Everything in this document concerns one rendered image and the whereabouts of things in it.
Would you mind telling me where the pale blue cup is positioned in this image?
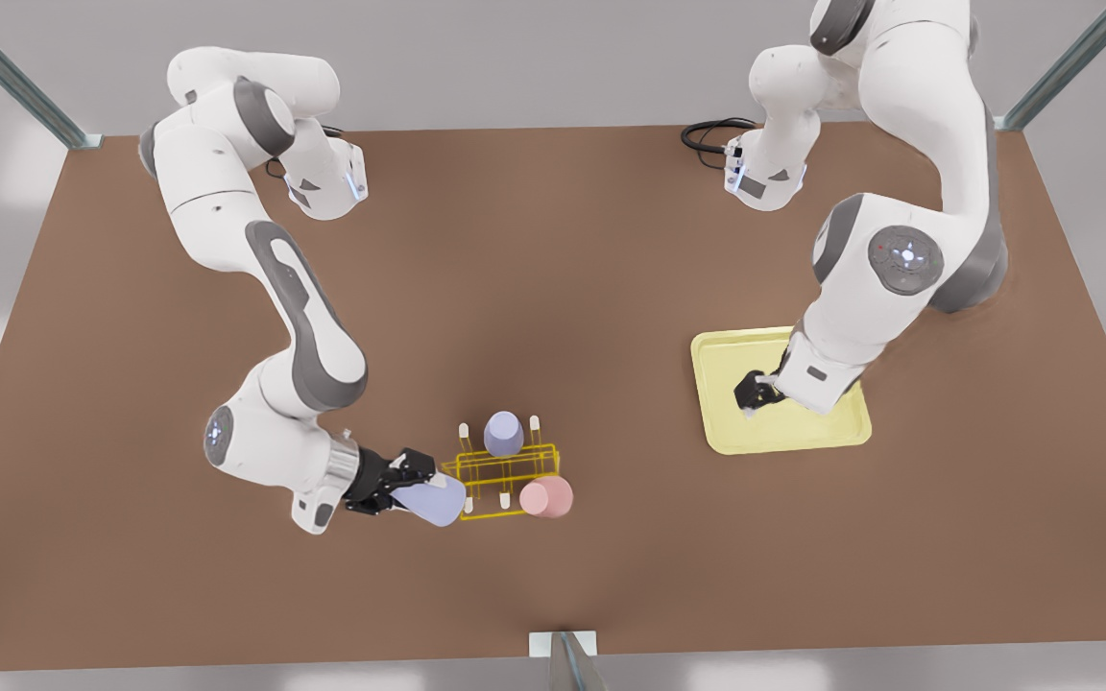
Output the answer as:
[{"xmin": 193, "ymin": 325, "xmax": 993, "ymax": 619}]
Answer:
[{"xmin": 390, "ymin": 475, "xmax": 469, "ymax": 528}]

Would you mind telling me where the yellow tray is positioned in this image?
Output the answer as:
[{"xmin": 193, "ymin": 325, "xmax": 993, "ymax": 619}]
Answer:
[{"xmin": 690, "ymin": 326, "xmax": 874, "ymax": 456}]

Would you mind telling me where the lavender cup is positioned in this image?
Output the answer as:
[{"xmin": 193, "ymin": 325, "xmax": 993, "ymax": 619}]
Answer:
[{"xmin": 483, "ymin": 411, "xmax": 525, "ymax": 458}]

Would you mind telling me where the pink cup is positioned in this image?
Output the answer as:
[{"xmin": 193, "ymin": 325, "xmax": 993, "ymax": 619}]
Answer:
[{"xmin": 519, "ymin": 476, "xmax": 575, "ymax": 519}]

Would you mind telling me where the yellow wire cup rack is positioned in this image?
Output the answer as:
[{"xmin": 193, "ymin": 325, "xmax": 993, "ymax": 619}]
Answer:
[{"xmin": 453, "ymin": 416, "xmax": 562, "ymax": 522}]

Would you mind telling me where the black cable loop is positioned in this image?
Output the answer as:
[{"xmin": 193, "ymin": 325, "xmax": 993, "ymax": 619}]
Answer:
[
  {"xmin": 680, "ymin": 117, "xmax": 761, "ymax": 166},
  {"xmin": 263, "ymin": 125, "xmax": 347, "ymax": 180}
]

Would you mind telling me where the silver frame post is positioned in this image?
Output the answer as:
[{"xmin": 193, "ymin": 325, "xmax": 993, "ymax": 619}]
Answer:
[
  {"xmin": 527, "ymin": 630, "xmax": 612, "ymax": 691},
  {"xmin": 995, "ymin": 0, "xmax": 1106, "ymax": 132},
  {"xmin": 0, "ymin": 0, "xmax": 105, "ymax": 151}
]

